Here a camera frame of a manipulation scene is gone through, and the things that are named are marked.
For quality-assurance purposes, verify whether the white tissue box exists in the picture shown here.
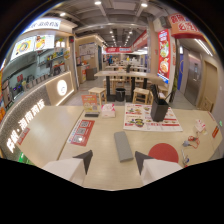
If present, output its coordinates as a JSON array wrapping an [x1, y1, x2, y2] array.
[[100, 102, 117, 119]]

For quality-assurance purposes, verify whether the grey rectangular cloth pad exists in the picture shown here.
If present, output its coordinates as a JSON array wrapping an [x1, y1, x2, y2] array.
[[113, 130, 135, 163]]

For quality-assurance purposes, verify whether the red QR code sticker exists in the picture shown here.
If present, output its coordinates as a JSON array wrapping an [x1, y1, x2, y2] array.
[[67, 119, 96, 147]]

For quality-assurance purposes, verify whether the black chopsticks holder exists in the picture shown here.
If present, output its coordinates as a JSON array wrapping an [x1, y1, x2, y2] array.
[[149, 84, 173, 123]]

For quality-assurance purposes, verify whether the white crumpled packet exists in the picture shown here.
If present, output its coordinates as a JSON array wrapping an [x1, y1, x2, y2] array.
[[194, 118, 208, 134]]

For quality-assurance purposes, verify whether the red food poster banner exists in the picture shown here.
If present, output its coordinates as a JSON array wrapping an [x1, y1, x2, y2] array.
[[156, 28, 172, 84]]

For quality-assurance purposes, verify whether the orange table sign stand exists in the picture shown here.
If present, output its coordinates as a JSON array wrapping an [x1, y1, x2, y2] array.
[[81, 94, 101, 118]]

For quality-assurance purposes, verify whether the printed food menu mat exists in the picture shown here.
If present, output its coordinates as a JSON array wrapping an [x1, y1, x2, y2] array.
[[122, 102, 184, 133]]

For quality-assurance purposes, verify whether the illuminated food menu board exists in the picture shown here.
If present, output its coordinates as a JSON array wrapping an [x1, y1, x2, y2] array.
[[9, 34, 56, 62]]

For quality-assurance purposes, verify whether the wooden stool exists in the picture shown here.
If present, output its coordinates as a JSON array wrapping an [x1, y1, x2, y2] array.
[[87, 86, 108, 106], [132, 87, 151, 106]]

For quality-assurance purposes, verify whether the long wooden dining table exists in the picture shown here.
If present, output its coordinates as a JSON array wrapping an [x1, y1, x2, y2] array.
[[94, 69, 159, 103]]

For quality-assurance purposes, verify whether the round white logo sign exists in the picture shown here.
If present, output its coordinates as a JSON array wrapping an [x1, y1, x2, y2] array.
[[56, 79, 69, 97]]

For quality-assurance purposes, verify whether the black trash bin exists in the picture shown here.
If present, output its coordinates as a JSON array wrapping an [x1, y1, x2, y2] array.
[[115, 87, 127, 103]]

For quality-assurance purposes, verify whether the red and white cable bundle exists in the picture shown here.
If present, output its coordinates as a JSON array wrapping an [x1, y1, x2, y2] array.
[[181, 134, 201, 150]]

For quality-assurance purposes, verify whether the red round coaster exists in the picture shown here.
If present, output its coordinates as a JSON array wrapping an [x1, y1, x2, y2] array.
[[147, 142, 180, 164]]

